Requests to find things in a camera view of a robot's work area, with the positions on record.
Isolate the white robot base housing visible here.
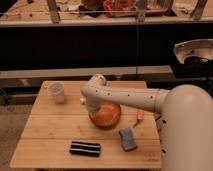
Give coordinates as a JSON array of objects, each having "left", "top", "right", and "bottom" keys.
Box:
[{"left": 173, "top": 39, "right": 213, "bottom": 64}]

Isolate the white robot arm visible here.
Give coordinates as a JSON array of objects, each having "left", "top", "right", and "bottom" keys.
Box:
[{"left": 81, "top": 74, "right": 213, "bottom": 171}]

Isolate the black white striped block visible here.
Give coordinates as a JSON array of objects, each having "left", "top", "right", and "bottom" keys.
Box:
[{"left": 70, "top": 141, "right": 101, "bottom": 157}]

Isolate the blue sponge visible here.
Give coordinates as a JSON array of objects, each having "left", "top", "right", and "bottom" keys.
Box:
[{"left": 119, "top": 128, "right": 137, "bottom": 152}]

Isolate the white plastic cup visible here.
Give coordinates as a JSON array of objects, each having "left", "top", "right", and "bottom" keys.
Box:
[{"left": 48, "top": 82, "right": 65, "bottom": 103}]

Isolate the orange crate on shelf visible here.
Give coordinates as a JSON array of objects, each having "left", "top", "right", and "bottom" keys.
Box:
[{"left": 103, "top": 0, "right": 136, "bottom": 17}]

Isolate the orange ceramic bowl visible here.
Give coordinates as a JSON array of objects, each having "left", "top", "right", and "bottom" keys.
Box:
[{"left": 89, "top": 102, "right": 121, "bottom": 128}]

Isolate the orange carrot toy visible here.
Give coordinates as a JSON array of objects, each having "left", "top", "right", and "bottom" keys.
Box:
[{"left": 133, "top": 110, "right": 144, "bottom": 127}]

